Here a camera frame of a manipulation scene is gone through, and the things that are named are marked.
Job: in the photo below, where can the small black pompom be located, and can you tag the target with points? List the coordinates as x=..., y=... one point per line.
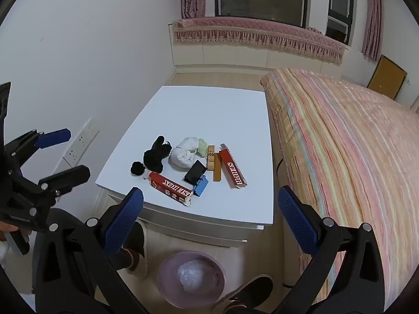
x=136, y=168

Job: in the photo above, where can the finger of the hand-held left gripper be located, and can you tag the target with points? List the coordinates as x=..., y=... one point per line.
x=70, y=175
x=54, y=137

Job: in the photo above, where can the green wrapper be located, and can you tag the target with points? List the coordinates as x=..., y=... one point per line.
x=203, y=148

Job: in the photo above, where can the brown wooden board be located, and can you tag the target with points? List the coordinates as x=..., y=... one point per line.
x=386, y=77

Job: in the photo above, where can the wooden block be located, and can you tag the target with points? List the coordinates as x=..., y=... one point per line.
x=215, y=166

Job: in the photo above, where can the red carton with yellow print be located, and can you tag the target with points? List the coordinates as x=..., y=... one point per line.
x=170, y=189

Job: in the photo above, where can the dark slipper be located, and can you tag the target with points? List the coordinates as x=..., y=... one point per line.
x=253, y=289

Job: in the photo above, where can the white cloth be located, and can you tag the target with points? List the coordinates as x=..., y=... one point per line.
x=183, y=155

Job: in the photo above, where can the white plastic bag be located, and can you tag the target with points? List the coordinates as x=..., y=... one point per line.
x=193, y=273

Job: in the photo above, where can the black glove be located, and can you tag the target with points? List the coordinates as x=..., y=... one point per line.
x=157, y=157

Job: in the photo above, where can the small blue box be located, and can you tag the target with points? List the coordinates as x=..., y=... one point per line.
x=201, y=188

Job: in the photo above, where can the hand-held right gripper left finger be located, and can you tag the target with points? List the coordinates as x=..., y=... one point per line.
x=126, y=222

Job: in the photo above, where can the white table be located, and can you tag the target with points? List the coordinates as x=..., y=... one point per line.
x=212, y=117

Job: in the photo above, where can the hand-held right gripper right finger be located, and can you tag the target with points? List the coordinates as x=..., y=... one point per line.
x=296, y=222

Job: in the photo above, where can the narrow side window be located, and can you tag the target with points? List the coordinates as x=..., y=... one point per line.
x=340, y=6

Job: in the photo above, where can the pink frilled window seat cover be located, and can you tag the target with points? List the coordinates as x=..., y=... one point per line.
x=255, y=29

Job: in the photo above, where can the white wall socket panel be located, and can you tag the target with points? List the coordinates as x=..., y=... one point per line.
x=80, y=147

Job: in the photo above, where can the small black box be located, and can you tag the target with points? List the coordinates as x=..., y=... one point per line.
x=194, y=173

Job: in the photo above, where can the striped bed blanket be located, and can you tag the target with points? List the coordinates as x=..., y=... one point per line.
x=353, y=157

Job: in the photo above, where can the pink plastic bin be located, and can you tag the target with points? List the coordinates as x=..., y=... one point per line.
x=163, y=278

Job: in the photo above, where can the person's left hand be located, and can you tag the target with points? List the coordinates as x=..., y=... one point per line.
x=8, y=228

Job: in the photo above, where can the long narrow red carton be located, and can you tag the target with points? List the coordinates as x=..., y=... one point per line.
x=232, y=170

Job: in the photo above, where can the white window seat cabinet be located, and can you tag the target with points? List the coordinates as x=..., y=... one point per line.
x=229, y=55

